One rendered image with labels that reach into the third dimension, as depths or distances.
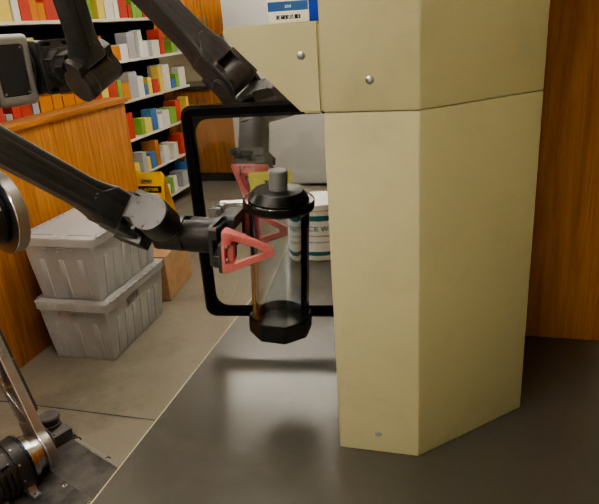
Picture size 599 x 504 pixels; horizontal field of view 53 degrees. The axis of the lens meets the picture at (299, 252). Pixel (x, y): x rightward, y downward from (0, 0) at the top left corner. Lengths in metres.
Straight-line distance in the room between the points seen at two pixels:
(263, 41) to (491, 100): 0.28
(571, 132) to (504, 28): 0.35
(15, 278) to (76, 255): 0.39
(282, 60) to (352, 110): 0.10
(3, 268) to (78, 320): 0.42
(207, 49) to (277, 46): 0.42
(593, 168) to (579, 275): 0.19
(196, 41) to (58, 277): 2.13
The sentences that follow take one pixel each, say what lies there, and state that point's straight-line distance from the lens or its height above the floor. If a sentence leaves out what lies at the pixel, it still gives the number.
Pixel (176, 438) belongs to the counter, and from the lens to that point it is 0.97.
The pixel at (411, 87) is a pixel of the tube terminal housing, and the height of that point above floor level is 1.44.
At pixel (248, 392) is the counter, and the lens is 1.04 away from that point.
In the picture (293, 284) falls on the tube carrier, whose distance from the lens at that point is 0.92.
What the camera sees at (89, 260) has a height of 0.55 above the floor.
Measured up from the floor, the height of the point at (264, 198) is 1.28.
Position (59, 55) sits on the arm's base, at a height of 1.47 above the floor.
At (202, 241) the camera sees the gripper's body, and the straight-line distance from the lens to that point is 0.95.
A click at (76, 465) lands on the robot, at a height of 0.24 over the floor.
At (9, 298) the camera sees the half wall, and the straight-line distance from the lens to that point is 3.24.
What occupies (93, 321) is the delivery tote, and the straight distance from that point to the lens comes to 3.10.
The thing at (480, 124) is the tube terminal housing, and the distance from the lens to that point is 0.77.
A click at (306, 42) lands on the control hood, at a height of 1.49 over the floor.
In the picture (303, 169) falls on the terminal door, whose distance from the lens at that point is 1.05.
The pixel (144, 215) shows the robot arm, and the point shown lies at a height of 1.26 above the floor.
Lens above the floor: 1.51
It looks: 21 degrees down
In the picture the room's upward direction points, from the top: 4 degrees counter-clockwise
